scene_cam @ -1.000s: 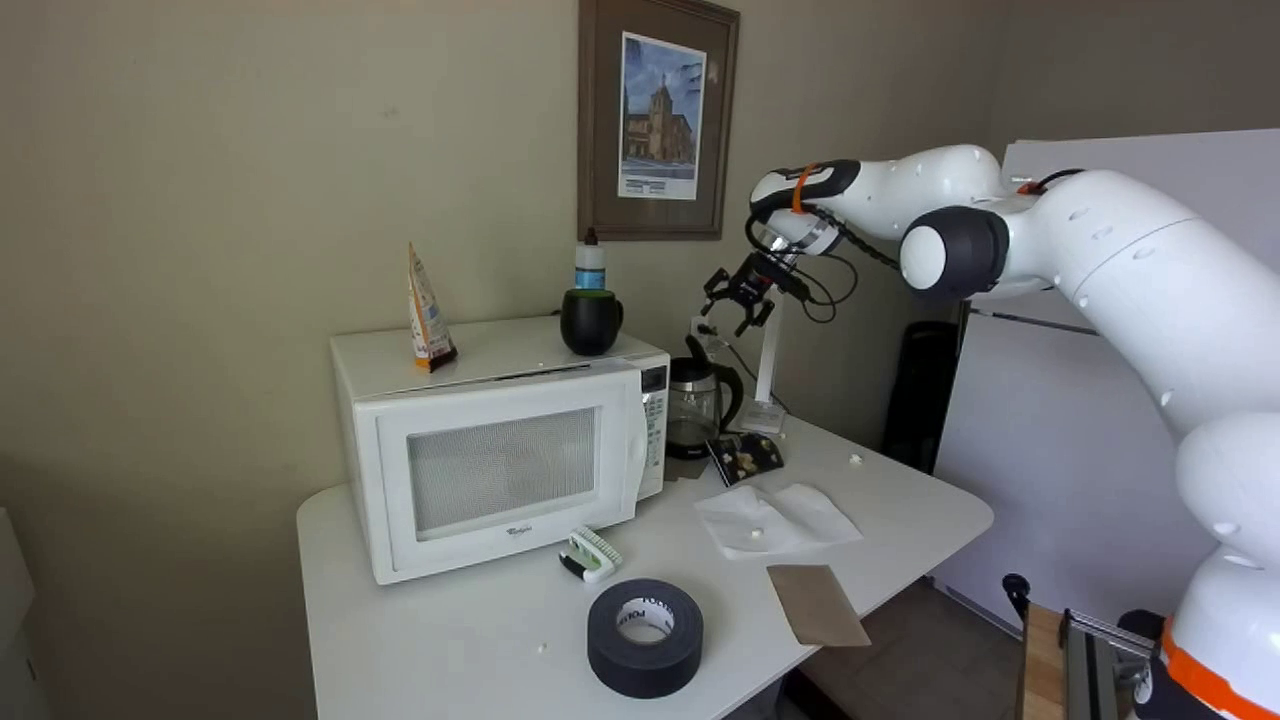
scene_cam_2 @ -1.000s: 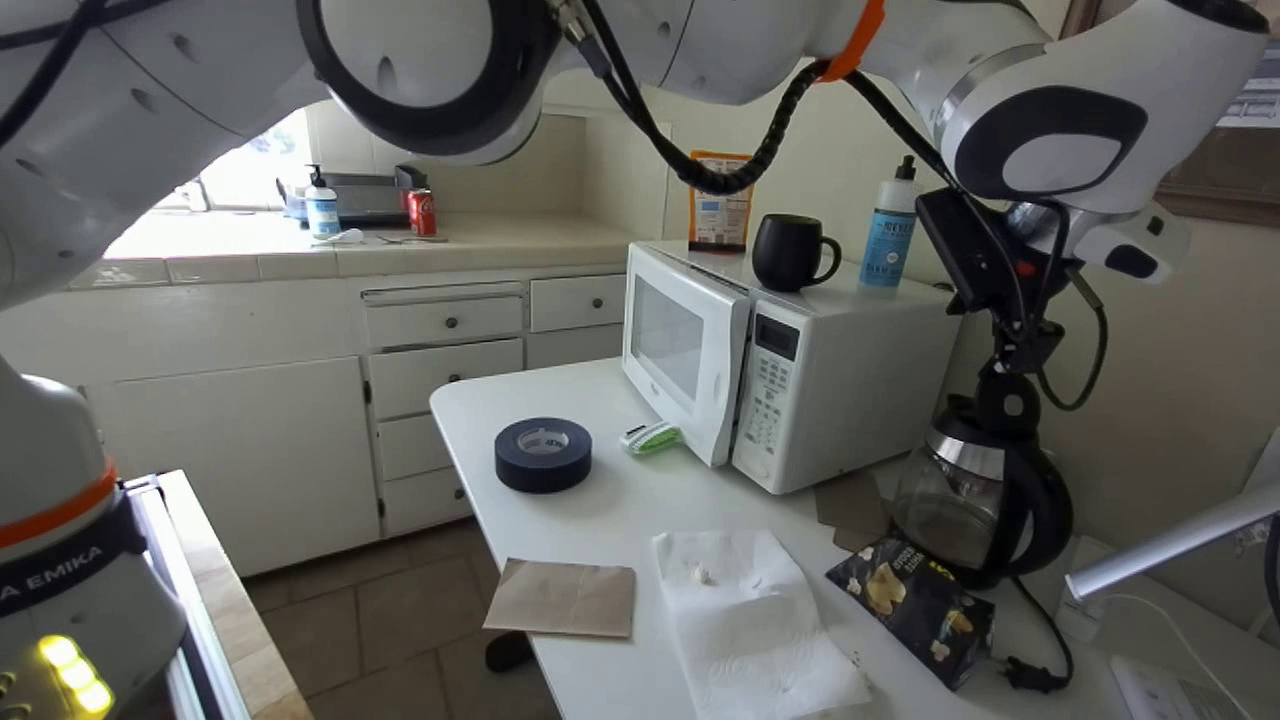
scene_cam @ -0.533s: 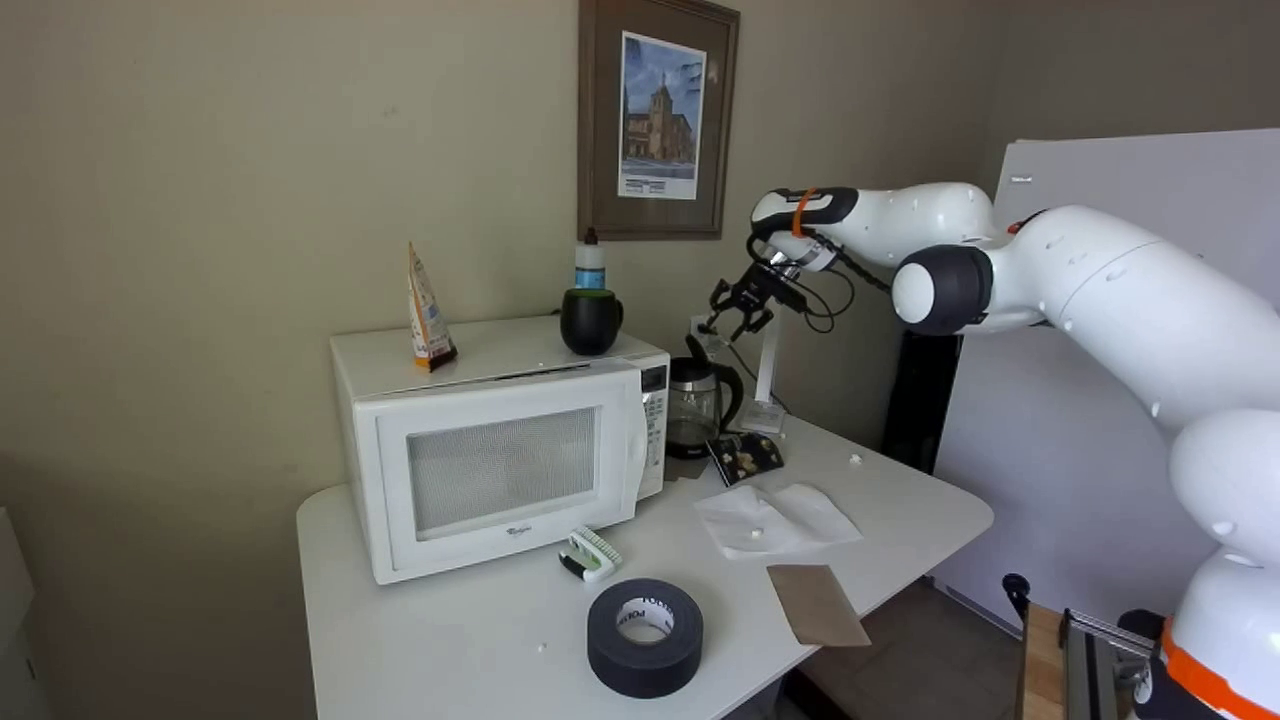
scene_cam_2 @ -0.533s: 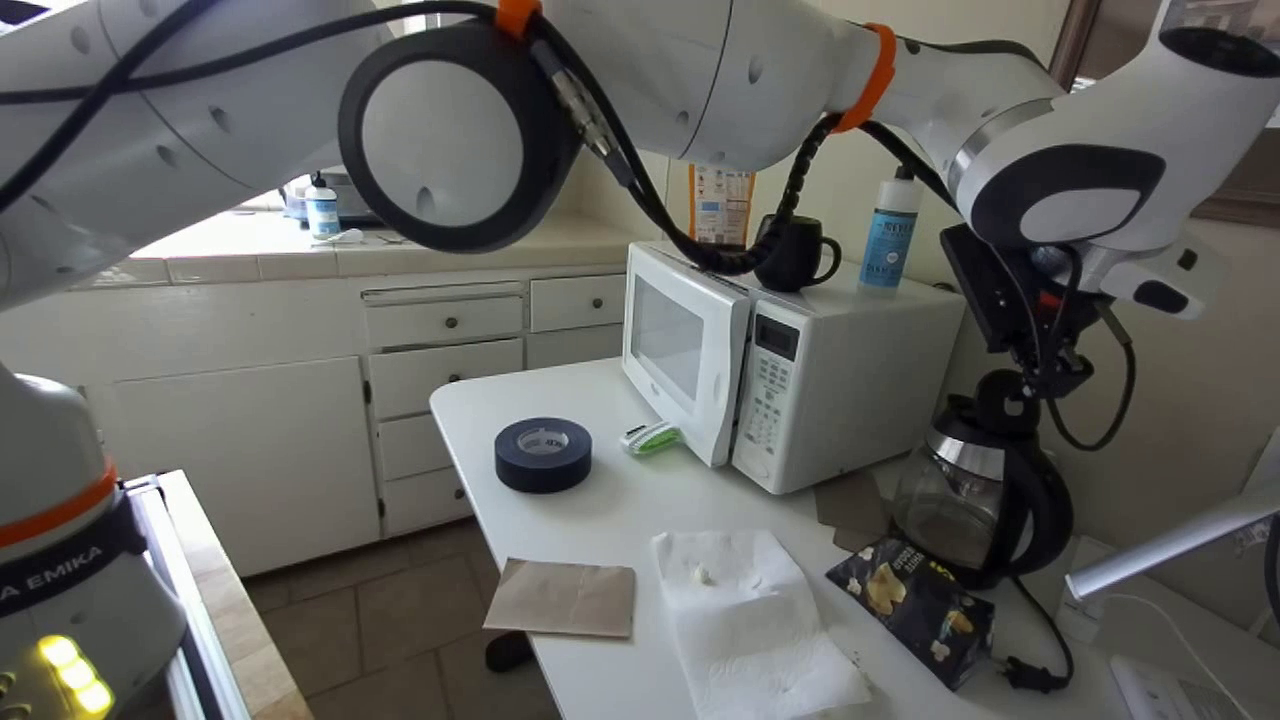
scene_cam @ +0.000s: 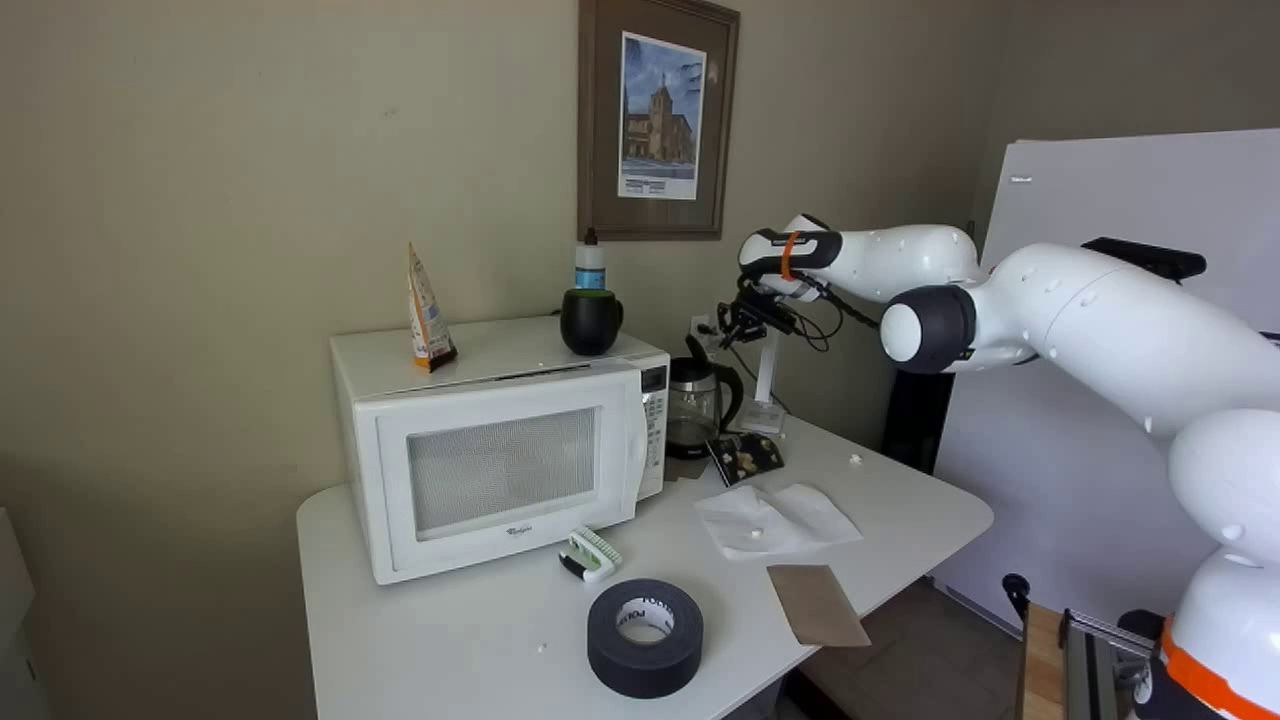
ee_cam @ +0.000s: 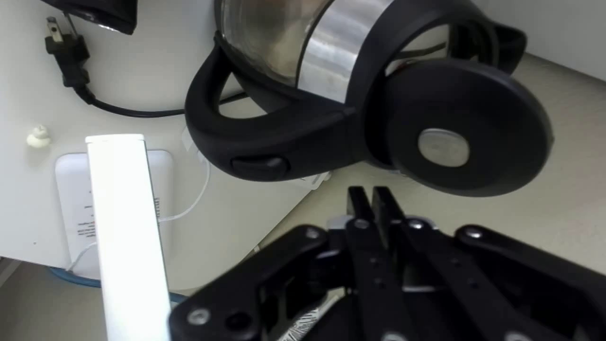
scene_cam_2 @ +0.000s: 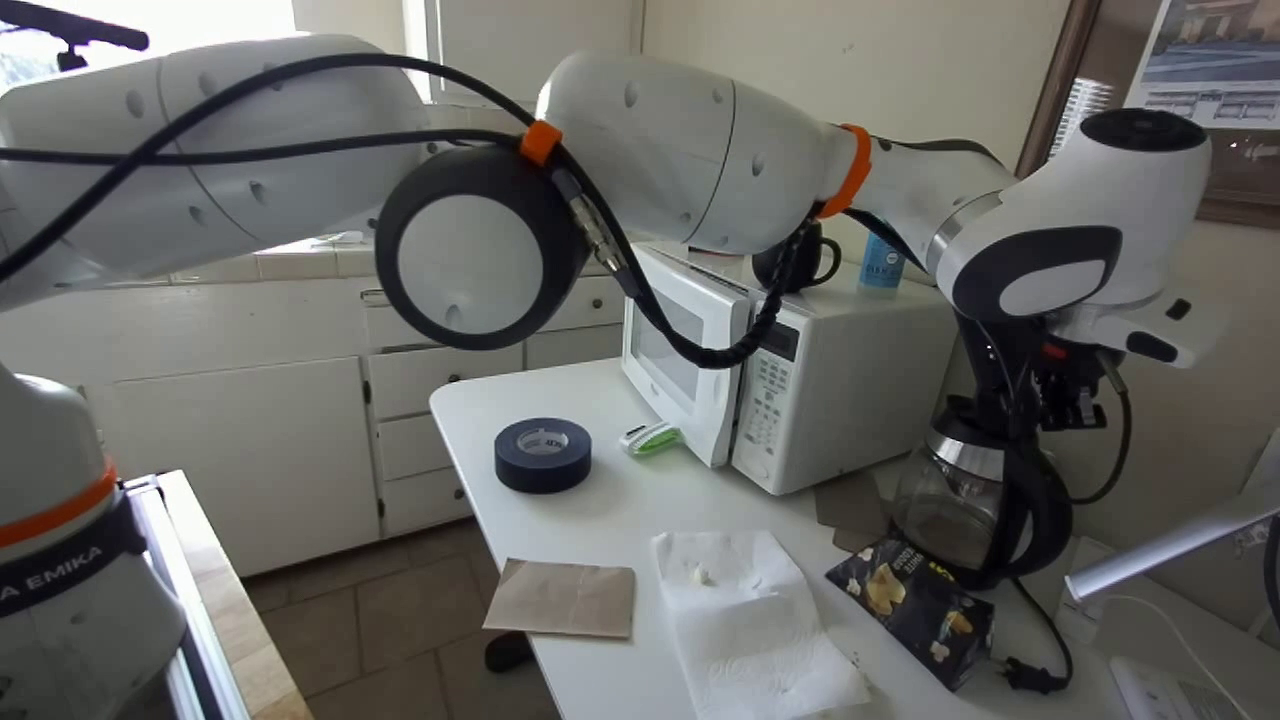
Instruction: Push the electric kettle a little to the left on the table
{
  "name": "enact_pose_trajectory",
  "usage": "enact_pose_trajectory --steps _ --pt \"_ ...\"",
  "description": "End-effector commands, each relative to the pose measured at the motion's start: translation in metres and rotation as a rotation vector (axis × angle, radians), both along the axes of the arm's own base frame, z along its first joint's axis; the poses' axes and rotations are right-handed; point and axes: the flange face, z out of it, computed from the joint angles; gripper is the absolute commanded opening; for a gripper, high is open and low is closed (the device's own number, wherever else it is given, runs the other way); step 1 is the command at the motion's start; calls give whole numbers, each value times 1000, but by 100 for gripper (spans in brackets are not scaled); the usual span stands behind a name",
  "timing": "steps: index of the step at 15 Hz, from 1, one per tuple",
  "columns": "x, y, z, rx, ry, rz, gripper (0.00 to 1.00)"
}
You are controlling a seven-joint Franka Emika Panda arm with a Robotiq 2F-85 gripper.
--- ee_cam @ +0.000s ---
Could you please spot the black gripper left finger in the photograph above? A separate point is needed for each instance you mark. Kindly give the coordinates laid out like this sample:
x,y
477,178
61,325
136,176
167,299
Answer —
x,y
295,276

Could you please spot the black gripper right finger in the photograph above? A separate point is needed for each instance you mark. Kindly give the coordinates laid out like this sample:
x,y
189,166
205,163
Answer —
x,y
479,284

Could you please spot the stainless steel electric kettle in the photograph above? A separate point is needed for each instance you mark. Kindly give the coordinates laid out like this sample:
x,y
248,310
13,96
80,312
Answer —
x,y
284,138

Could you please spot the white flat bar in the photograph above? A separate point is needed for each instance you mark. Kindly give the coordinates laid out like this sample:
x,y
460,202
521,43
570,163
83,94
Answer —
x,y
129,238

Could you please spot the white power adapter box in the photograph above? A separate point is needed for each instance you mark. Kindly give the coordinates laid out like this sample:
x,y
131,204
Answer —
x,y
72,208

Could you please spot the white popcorn kernel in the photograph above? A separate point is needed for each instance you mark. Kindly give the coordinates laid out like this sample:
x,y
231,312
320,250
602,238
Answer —
x,y
38,136

